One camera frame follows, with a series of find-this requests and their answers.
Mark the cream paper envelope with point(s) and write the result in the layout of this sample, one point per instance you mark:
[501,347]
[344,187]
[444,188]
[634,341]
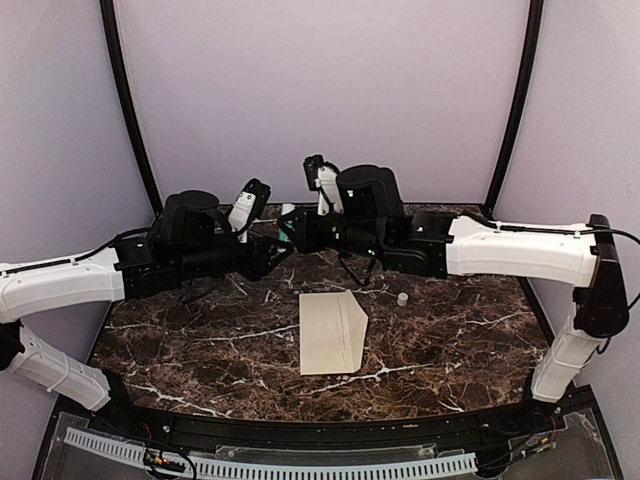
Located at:
[332,330]

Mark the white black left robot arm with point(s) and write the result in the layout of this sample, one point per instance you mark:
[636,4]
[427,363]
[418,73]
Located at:
[190,239]

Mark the white slotted cable duct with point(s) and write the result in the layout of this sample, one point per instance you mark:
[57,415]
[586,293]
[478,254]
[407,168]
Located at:
[233,462]

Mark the black front rail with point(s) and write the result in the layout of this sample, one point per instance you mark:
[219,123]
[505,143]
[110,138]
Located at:
[490,426]

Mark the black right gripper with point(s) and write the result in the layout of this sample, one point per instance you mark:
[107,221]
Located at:
[304,237]

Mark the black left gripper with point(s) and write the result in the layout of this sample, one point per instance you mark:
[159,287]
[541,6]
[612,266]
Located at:
[257,263]

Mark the black right frame post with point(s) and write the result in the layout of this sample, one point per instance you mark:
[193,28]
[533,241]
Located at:
[520,94]

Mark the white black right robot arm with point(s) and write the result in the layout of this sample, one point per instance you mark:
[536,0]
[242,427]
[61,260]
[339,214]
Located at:
[360,212]

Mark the green white glue stick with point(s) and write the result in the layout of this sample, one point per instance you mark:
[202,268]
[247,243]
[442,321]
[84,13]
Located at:
[284,235]

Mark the white glue stick cap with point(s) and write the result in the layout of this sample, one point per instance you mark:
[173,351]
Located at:
[402,299]

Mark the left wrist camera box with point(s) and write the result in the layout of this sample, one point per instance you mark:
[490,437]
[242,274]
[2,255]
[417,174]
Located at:
[254,197]

